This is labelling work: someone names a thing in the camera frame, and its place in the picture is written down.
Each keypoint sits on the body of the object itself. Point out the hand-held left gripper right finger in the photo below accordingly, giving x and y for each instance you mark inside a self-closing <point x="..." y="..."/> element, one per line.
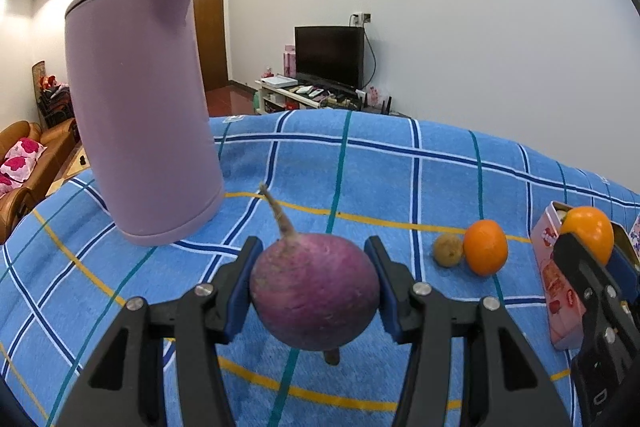
<point x="387" y="292"/>

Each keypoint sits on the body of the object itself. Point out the purple round radish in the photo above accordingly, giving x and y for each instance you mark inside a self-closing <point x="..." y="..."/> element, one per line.
<point x="315" y="292"/>

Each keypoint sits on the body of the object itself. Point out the wall power outlet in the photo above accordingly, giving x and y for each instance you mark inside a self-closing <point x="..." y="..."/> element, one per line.
<point x="361" y="18"/>

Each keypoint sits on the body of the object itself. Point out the small brown kiwi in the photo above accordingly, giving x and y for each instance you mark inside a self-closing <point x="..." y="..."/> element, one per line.
<point x="447" y="249"/>

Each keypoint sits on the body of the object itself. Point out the flat white box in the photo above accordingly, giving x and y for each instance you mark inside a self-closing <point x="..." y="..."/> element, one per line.
<point x="277" y="81"/>

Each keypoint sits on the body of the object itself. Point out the purple white packet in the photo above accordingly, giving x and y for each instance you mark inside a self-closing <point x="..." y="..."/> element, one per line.
<point x="636" y="234"/>

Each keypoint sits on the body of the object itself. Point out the black router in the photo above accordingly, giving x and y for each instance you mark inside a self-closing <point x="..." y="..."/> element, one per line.
<point x="385" y="105"/>

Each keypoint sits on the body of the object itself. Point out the white tv stand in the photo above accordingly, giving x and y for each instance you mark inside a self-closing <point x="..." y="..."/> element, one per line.
<point x="300" y="101"/>

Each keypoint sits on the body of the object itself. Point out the pink gift box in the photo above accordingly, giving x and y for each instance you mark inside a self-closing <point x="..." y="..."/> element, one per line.
<point x="289" y="59"/>

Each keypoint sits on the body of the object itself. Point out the brown leaning board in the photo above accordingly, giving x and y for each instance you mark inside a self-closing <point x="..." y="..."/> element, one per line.
<point x="39" y="72"/>

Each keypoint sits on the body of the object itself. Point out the pink cardboard box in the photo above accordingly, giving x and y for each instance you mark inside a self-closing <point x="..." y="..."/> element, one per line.
<point x="555" y="277"/>

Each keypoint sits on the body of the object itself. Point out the wooden coffee table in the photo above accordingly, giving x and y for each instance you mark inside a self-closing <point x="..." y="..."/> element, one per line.
<point x="75" y="164"/>

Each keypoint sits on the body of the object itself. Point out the stack of dark chairs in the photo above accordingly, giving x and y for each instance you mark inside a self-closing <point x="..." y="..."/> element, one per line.
<point x="57" y="102"/>

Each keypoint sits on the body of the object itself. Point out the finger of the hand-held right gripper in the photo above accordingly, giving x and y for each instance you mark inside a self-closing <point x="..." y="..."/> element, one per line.
<point x="585" y="277"/>
<point x="624" y="274"/>

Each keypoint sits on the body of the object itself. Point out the pink floral cushion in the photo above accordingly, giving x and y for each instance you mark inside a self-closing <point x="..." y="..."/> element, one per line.
<point x="17" y="168"/>
<point x="27" y="150"/>

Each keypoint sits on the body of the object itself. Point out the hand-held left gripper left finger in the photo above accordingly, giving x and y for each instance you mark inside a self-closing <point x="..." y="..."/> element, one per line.
<point x="240" y="292"/>

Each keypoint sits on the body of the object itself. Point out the pink ornament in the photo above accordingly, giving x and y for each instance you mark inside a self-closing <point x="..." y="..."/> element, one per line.
<point x="375" y="96"/>

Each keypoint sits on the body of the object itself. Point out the blue plaid blanket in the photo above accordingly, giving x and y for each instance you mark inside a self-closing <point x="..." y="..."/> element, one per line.
<point x="400" y="187"/>

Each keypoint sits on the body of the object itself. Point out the orange tangerine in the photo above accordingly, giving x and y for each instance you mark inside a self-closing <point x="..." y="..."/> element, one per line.
<point x="587" y="229"/>
<point x="485" y="248"/>

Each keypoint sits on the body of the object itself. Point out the pink electric kettle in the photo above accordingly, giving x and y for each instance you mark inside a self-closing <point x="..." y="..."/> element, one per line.
<point x="145" y="117"/>

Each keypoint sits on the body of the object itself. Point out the brown leather sofa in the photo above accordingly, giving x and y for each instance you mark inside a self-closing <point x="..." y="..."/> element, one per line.
<point x="35" y="172"/>

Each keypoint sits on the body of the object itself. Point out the black television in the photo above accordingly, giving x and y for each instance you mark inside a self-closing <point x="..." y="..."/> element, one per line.
<point x="329" y="54"/>

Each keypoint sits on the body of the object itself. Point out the brown wooden door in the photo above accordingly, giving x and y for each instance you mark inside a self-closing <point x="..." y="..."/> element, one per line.
<point x="210" y="37"/>

